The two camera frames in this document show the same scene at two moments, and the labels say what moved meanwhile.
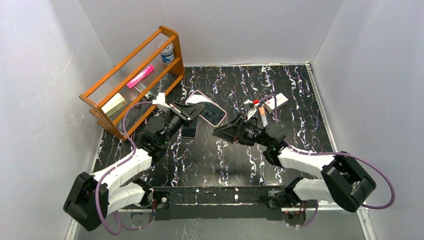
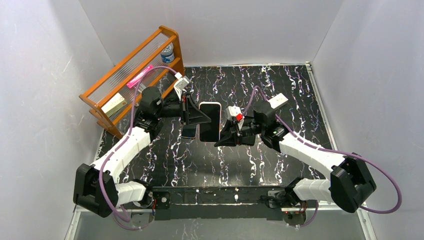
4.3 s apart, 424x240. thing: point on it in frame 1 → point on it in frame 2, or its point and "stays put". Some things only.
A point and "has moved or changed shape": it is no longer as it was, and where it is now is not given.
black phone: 189,131 stays put
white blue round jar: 167,54 stays put
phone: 212,112 has moved or changed shape
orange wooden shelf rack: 125,96 stays put
